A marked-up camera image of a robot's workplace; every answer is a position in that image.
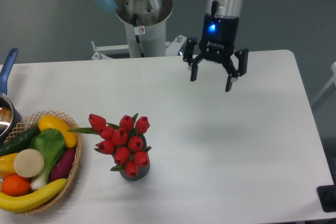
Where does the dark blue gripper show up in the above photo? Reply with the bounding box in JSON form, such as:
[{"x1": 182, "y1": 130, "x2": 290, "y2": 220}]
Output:
[{"x1": 182, "y1": 15, "x2": 249, "y2": 92}]

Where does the red tulip bouquet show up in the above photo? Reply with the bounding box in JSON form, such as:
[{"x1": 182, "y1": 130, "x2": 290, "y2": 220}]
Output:
[{"x1": 69, "y1": 113, "x2": 150, "y2": 175}]

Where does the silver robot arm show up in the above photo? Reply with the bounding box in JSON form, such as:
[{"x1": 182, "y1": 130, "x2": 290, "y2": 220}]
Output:
[{"x1": 94, "y1": 0, "x2": 248, "y2": 91}]

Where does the dark grey ribbed vase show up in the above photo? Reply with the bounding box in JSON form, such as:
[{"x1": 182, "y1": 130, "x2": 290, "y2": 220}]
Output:
[{"x1": 119, "y1": 135, "x2": 150, "y2": 181}]

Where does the black device at edge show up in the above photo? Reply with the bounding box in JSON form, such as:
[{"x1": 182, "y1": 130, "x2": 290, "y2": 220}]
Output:
[{"x1": 317, "y1": 185, "x2": 335, "y2": 212}]

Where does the green bok choy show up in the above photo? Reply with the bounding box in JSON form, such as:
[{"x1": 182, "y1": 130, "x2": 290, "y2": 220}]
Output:
[{"x1": 29, "y1": 129, "x2": 65, "y2": 191}]

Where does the purple sweet potato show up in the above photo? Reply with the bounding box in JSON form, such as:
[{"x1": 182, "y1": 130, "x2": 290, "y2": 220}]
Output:
[{"x1": 50, "y1": 148, "x2": 76, "y2": 182}]

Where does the woven wicker basket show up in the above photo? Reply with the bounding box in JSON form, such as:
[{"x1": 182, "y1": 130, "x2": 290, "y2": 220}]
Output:
[{"x1": 1, "y1": 111, "x2": 82, "y2": 214}]

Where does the dark green cucumber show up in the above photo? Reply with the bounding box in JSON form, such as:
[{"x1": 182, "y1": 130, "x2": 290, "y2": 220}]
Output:
[{"x1": 1, "y1": 125, "x2": 40, "y2": 156}]

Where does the beige round disc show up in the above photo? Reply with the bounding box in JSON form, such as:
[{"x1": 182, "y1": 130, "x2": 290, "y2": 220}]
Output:
[{"x1": 13, "y1": 148, "x2": 44, "y2": 178}]

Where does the yellow bell pepper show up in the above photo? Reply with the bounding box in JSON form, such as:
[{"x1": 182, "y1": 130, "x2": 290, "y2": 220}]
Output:
[{"x1": 0, "y1": 153, "x2": 18, "y2": 178}]

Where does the orange fruit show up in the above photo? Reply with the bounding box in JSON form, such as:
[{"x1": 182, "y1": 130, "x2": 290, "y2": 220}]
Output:
[{"x1": 1, "y1": 174, "x2": 30, "y2": 197}]

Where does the yellow banana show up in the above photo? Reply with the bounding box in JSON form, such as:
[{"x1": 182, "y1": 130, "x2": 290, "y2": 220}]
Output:
[{"x1": 1, "y1": 178, "x2": 67, "y2": 213}]

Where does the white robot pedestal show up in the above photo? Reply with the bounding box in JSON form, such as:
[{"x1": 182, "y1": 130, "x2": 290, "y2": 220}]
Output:
[{"x1": 91, "y1": 0, "x2": 187, "y2": 60}]

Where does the white frame at right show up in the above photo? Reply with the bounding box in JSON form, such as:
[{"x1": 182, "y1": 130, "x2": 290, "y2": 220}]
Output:
[{"x1": 311, "y1": 62, "x2": 335, "y2": 111}]

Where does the blue handled saucepan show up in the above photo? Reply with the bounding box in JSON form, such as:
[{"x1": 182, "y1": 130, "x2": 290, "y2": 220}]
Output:
[{"x1": 1, "y1": 48, "x2": 22, "y2": 146}]

